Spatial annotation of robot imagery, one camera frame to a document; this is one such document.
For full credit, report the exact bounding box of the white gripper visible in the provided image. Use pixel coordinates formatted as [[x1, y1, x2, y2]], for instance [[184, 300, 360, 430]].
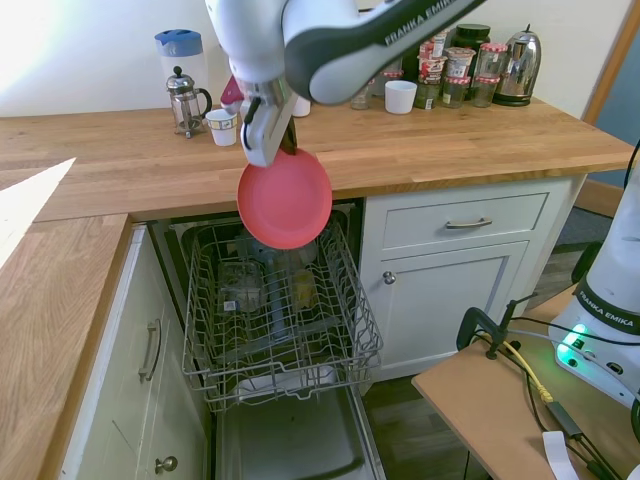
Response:
[[239, 92, 302, 169]]

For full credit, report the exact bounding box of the red round plastic plate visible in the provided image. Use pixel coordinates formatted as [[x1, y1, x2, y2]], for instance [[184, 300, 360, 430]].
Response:
[[236, 148, 334, 251]]

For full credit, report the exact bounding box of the yellow item in dishwasher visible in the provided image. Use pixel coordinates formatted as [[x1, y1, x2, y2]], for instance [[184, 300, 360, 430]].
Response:
[[291, 269, 321, 310]]

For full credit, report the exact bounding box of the grey dishwasher spray tube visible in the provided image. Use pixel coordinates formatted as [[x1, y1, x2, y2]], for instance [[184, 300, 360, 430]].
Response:
[[267, 269, 294, 346]]

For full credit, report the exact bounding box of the built-in dishwasher with steel door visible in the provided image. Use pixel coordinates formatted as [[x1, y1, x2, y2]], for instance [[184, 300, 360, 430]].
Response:
[[147, 197, 387, 480]]

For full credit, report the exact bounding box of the white paper cup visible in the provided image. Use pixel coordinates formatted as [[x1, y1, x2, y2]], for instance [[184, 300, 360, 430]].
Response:
[[205, 109, 238, 148]]

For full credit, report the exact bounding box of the empty clear glass jar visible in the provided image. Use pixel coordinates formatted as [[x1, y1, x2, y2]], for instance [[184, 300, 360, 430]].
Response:
[[350, 79, 374, 112]]

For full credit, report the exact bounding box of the glass french press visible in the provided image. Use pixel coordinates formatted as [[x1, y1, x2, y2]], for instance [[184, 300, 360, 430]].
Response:
[[165, 65, 214, 140]]

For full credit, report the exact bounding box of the white ceramic ramekin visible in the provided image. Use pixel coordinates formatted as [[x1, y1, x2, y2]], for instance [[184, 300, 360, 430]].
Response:
[[384, 79, 418, 115]]

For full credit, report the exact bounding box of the water filter jug blue lid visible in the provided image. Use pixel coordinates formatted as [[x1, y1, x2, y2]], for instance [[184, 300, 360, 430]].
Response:
[[153, 29, 207, 109]]

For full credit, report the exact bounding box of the dark green glass jar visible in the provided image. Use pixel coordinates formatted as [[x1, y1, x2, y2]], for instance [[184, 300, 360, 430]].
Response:
[[414, 81, 441, 112]]

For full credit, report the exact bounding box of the clear glass container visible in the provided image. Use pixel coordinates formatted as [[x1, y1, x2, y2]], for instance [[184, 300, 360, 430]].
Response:
[[215, 260, 267, 314]]

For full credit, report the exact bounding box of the glass jar red gingham lid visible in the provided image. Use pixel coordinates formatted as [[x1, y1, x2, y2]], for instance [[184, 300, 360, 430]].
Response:
[[472, 75, 498, 109], [440, 75, 470, 110]]

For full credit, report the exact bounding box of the small yogurt pot red label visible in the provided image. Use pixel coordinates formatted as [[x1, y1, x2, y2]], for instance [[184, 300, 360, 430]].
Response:
[[430, 29, 452, 59]]

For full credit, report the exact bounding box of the white yogurt pot red rim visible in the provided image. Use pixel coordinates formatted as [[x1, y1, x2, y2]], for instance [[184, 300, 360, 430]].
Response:
[[444, 46, 477, 81]]

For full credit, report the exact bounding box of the black lidded canister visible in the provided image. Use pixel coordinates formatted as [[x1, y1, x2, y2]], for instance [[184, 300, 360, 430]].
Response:
[[451, 23, 492, 52]]

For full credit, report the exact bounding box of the tall jar red gingham lid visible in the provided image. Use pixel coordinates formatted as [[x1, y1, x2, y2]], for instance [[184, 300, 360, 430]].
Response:
[[479, 41, 509, 79]]

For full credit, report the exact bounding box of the white cabinet with drawer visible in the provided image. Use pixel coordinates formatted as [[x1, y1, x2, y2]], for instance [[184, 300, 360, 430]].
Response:
[[358, 177, 587, 385]]

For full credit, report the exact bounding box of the chrome electric kettle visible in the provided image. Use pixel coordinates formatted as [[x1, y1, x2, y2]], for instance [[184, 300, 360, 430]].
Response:
[[491, 22, 543, 108]]

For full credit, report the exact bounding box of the black metal clamp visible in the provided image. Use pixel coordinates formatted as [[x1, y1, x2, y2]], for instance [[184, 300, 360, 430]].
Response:
[[455, 293, 539, 362]]

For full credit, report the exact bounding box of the white corner cabinet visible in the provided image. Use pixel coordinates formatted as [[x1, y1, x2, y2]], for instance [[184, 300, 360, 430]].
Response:
[[58, 223, 214, 480]]

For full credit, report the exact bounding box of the white paper strip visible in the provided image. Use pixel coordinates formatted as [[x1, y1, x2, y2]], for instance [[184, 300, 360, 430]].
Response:
[[541, 430, 577, 480]]

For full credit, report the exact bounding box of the grey wire dishwasher rack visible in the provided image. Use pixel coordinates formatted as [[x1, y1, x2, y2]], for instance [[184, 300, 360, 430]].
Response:
[[180, 207, 386, 414]]

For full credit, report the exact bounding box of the metal drawer handle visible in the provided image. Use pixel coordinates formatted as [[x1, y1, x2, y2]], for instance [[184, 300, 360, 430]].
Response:
[[445, 216, 494, 231]]

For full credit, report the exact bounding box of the metal bar cabinet handle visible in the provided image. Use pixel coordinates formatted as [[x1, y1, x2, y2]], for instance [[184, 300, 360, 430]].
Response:
[[137, 318, 163, 384]]

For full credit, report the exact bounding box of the grey cable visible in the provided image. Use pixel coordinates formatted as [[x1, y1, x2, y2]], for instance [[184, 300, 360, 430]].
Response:
[[508, 327, 569, 343]]

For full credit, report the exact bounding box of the wooden door frame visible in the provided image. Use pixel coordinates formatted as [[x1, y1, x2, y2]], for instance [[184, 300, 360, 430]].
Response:
[[581, 19, 640, 127]]

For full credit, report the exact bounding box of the yellow cable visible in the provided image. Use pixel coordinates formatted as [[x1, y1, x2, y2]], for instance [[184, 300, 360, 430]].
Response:
[[501, 339, 555, 404]]

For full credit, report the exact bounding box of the black cable with adapter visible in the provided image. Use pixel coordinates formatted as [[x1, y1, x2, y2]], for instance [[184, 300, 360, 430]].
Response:
[[523, 368, 624, 480]]

